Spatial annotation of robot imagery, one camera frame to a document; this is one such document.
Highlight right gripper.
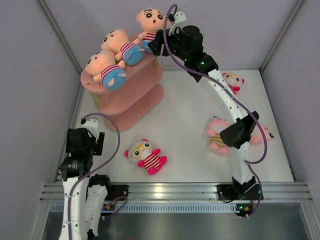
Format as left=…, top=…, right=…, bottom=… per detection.
left=146, top=25, right=189, bottom=63

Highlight black-haired boy doll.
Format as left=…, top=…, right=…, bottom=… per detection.
left=136, top=7, right=166, bottom=54

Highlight peach pig toy blue shorts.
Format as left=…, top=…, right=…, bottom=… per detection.
left=100, top=29, right=145, bottom=66

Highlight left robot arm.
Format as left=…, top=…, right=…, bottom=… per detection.
left=59, top=124, right=113, bottom=240

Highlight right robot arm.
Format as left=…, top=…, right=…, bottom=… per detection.
left=148, top=25, right=263, bottom=201

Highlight pink wooden shelf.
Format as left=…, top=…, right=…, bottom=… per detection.
left=80, top=51, right=164, bottom=131

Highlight white panda toy yellow glasses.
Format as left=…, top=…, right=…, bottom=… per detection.
left=124, top=138, right=168, bottom=176

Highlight pink frog toy striped shirt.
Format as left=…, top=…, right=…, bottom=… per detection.
left=207, top=116, right=230, bottom=155

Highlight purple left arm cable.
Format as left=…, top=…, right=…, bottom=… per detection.
left=67, top=111, right=128, bottom=240

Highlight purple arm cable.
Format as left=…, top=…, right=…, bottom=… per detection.
left=67, top=111, right=128, bottom=240
left=163, top=3, right=270, bottom=218

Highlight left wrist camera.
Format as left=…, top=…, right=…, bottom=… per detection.
left=80, top=118, right=99, bottom=132

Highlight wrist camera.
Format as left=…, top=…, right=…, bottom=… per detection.
left=80, top=118, right=99, bottom=132
left=169, top=11, right=187, bottom=31

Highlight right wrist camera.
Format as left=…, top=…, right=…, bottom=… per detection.
left=169, top=11, right=187, bottom=31

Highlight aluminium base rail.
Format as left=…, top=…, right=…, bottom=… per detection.
left=39, top=181, right=313, bottom=201

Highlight white slotted cable duct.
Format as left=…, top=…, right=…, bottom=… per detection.
left=49, top=202, right=251, bottom=213

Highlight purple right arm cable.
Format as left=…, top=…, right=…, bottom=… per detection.
left=163, top=3, right=270, bottom=218

